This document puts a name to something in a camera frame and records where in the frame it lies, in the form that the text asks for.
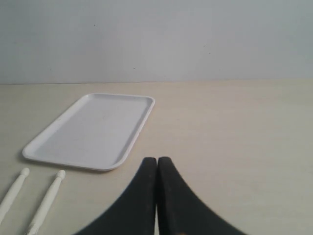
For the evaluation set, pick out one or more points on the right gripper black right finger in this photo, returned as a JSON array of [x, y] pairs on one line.
[[179, 209]]

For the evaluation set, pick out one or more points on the white plastic tray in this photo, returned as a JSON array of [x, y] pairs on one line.
[[97, 132]]

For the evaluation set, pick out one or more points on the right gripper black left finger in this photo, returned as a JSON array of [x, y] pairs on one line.
[[133, 213]]

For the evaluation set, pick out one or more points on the white wooden drumstick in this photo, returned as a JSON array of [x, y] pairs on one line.
[[13, 192], [45, 205]]

